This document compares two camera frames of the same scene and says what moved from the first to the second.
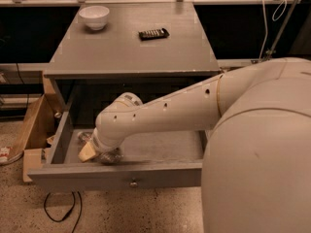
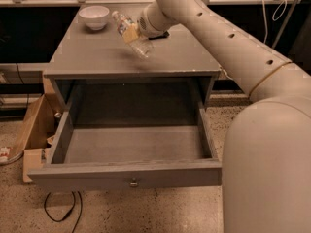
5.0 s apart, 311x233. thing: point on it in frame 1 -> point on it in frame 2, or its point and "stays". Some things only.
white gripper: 103,145 -> 144,24
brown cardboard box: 41,130 stays
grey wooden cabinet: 149,49 stays
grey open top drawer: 160,160 stays
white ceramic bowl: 95,16 stays
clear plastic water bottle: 107,158 -> 143,48
